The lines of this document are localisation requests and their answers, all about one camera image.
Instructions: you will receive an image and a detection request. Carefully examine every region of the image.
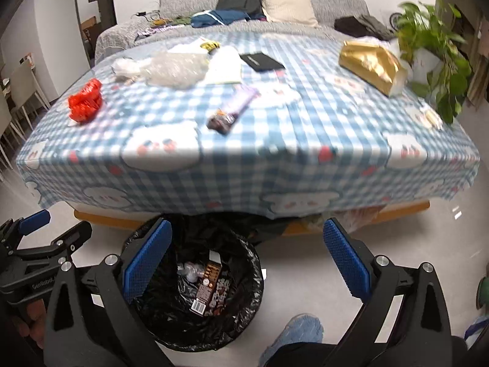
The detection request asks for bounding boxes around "red plastic wrapper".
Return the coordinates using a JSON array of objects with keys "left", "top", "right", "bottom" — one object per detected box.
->
[{"left": 68, "top": 78, "right": 104, "bottom": 123}]

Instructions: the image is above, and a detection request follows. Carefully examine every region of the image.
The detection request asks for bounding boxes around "green potted plant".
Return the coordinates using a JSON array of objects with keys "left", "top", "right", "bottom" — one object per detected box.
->
[{"left": 395, "top": 0, "right": 474, "bottom": 125}]

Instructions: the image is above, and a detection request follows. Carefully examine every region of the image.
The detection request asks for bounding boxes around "black garment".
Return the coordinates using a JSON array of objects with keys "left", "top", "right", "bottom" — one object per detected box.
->
[{"left": 334, "top": 16, "right": 379, "bottom": 39}]

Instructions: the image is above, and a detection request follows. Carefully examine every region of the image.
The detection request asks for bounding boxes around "brown printed snack wrapper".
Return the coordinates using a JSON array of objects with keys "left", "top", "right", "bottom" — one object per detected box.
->
[{"left": 212, "top": 278, "right": 234, "bottom": 315}]

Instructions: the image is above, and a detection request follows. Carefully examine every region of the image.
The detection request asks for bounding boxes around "dark brown snack wrapper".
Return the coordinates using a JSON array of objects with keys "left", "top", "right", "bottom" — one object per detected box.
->
[{"left": 206, "top": 109, "right": 239, "bottom": 135}]

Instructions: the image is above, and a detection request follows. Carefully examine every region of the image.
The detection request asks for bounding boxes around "blue and white bag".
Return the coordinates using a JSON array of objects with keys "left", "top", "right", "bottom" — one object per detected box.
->
[{"left": 463, "top": 319, "right": 489, "bottom": 343}]

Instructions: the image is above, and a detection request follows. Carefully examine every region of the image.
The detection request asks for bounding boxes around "small white plastic bag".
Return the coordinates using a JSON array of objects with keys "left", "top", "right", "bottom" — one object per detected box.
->
[{"left": 112, "top": 58, "right": 148, "bottom": 83}]

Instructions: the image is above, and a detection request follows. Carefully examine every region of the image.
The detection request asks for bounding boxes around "gold tissue pack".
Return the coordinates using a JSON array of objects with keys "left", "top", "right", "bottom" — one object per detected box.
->
[{"left": 338, "top": 40, "right": 409, "bottom": 97}]

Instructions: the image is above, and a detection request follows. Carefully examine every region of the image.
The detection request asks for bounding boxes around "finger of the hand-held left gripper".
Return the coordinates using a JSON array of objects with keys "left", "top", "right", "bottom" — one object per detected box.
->
[
  {"left": 0, "top": 209, "right": 51, "bottom": 255},
  {"left": 8, "top": 222, "right": 93, "bottom": 272}
]

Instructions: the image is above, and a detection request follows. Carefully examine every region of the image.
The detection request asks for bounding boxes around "beige cushion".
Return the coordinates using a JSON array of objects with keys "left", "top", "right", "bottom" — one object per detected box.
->
[{"left": 263, "top": 0, "right": 319, "bottom": 27}]

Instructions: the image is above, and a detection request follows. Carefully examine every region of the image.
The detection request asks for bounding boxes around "wooden cabinet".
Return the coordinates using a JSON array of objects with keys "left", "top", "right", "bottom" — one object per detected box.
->
[{"left": 81, "top": 15, "right": 102, "bottom": 52}]

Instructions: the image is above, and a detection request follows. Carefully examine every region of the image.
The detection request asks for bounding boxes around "yellow snack packet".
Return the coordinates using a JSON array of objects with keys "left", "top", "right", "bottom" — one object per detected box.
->
[{"left": 168, "top": 36, "right": 221, "bottom": 54}]

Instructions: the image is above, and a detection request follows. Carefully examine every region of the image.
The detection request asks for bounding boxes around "clear bubble wrap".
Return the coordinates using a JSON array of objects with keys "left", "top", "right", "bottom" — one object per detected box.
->
[{"left": 141, "top": 53, "right": 209, "bottom": 90}]

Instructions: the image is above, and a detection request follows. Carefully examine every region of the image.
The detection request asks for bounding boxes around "black packet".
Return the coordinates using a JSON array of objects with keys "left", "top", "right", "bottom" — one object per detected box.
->
[{"left": 239, "top": 51, "right": 286, "bottom": 73}]

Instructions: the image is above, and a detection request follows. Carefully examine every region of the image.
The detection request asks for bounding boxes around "green round container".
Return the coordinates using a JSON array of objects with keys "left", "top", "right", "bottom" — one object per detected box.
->
[{"left": 476, "top": 277, "right": 489, "bottom": 310}]

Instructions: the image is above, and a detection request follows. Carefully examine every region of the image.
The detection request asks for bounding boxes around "wooden shelf unit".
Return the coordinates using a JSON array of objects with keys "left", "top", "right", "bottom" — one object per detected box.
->
[{"left": 436, "top": 0, "right": 489, "bottom": 104}]

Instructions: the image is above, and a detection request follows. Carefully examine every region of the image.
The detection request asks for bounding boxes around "blue checked printed tablecloth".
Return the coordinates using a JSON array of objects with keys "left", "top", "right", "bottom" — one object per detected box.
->
[{"left": 15, "top": 31, "right": 481, "bottom": 220}]

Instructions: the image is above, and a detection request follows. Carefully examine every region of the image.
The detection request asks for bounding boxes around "purple snack wrapper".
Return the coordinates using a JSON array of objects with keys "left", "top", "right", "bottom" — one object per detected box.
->
[{"left": 222, "top": 85, "right": 260, "bottom": 117}]

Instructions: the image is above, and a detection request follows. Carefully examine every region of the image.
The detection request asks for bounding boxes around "wooden table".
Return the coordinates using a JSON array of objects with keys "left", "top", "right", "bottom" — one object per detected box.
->
[{"left": 74, "top": 199, "right": 430, "bottom": 235}]

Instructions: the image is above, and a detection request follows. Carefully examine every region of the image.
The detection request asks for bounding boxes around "person's blue shoe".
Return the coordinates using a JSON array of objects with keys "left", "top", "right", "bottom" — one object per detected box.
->
[{"left": 260, "top": 313, "right": 323, "bottom": 365}]

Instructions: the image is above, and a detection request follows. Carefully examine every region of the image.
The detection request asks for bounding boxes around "white paper napkin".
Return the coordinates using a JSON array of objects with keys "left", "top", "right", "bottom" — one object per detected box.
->
[{"left": 202, "top": 46, "right": 244, "bottom": 85}]

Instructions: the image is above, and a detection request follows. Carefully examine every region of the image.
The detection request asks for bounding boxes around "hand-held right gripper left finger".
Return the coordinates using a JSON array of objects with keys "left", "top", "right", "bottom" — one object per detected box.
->
[{"left": 43, "top": 218, "right": 174, "bottom": 367}]

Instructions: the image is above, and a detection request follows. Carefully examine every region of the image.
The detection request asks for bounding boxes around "trash bin with black bag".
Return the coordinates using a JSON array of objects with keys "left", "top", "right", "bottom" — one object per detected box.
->
[{"left": 121, "top": 214, "right": 265, "bottom": 352}]

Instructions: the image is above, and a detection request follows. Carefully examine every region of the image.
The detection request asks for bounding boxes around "olive garment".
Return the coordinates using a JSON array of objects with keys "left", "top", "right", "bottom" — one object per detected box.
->
[{"left": 359, "top": 14, "right": 396, "bottom": 41}]

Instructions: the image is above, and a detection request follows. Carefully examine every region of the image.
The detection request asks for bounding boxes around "white chair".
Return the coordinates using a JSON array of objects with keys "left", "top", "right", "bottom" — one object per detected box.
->
[{"left": 9, "top": 59, "right": 50, "bottom": 120}]

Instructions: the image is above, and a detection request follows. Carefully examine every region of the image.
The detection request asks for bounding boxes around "brown wrapper in bin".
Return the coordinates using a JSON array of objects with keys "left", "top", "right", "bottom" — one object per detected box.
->
[{"left": 190, "top": 262, "right": 222, "bottom": 316}]

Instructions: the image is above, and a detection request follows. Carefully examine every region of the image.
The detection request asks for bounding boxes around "clear plastic bag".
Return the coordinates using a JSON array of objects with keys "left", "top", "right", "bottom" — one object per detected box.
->
[{"left": 336, "top": 204, "right": 386, "bottom": 234}]

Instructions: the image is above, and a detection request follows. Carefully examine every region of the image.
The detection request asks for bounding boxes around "striped cloth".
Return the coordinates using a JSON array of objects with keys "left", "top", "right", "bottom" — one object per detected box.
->
[{"left": 138, "top": 25, "right": 184, "bottom": 37}]

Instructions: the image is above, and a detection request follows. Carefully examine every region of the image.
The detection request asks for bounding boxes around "grey sofa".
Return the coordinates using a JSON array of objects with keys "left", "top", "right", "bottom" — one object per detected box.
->
[{"left": 94, "top": 0, "right": 398, "bottom": 62}]

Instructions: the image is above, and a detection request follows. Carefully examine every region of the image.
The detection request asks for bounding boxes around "blue garment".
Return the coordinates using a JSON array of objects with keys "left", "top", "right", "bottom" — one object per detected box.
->
[{"left": 190, "top": 9, "right": 251, "bottom": 28}]

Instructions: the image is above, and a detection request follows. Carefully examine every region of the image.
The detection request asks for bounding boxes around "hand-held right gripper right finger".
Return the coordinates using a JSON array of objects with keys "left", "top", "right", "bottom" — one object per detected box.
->
[{"left": 323, "top": 218, "right": 469, "bottom": 367}]

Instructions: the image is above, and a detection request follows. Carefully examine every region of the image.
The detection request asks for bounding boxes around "person's left hand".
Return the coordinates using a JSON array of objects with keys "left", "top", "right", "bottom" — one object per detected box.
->
[{"left": 13, "top": 300, "right": 48, "bottom": 350}]

